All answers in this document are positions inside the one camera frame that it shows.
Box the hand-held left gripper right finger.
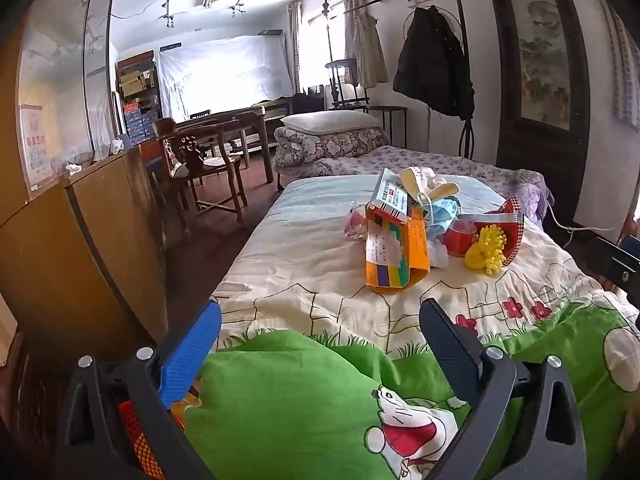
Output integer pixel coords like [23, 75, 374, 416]
[419, 298, 587, 480]

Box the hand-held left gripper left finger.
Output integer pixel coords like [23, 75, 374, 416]
[54, 299, 222, 480]

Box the orange cardboard box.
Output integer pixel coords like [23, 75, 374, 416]
[364, 204, 432, 294]

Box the white cable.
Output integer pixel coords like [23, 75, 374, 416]
[547, 200, 626, 248]

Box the lilac ruffled cloth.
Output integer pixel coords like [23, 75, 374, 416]
[502, 169, 553, 226]

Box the black coat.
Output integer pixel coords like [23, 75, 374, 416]
[392, 5, 476, 121]

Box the round black side table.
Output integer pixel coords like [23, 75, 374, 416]
[362, 105, 408, 133]

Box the cream slipper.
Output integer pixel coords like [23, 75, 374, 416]
[399, 166, 461, 206]

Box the purple floral bedsheet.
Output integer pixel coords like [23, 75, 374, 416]
[280, 145, 521, 186]

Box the framed landscape painting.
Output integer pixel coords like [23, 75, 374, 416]
[482, 0, 593, 196]

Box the yellow spiky ball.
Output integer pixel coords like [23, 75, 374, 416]
[464, 225, 508, 276]

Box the folded floral quilt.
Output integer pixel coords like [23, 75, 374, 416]
[274, 126, 391, 168]

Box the red patterned snack wrapper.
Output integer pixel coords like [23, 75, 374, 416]
[472, 196, 525, 266]

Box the pink clear plastic bag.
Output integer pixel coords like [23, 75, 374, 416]
[344, 202, 373, 241]

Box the wooden table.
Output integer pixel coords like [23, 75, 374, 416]
[175, 107, 296, 183]

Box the white pillow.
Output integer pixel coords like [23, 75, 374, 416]
[281, 110, 383, 136]

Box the blue face mask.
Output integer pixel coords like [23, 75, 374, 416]
[425, 196, 463, 236]

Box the cartoon print quilt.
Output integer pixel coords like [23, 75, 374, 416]
[197, 174, 640, 480]

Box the beige hanging garment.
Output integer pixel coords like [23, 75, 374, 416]
[352, 10, 388, 88]

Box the metal coat rack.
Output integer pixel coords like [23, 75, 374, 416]
[345, 0, 493, 161]

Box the orange mesh basket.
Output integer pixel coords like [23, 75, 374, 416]
[119, 399, 168, 480]

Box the red translucent plastic cup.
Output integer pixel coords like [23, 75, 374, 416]
[442, 215, 481, 257]

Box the white plastic sheet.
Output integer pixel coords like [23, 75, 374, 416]
[159, 35, 293, 116]

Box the wooden cabinet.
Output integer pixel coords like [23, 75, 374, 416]
[0, 147, 168, 361]

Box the wall calendar poster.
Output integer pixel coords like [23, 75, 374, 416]
[20, 105, 53, 193]

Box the dark wooden chair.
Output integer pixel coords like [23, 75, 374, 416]
[325, 57, 371, 111]

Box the wooden armchair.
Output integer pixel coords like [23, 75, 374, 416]
[152, 117, 248, 231]

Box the checkered curtain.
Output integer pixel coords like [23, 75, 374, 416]
[600, 0, 640, 126]

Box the shelf with boxes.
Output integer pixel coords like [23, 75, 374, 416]
[116, 51, 161, 141]

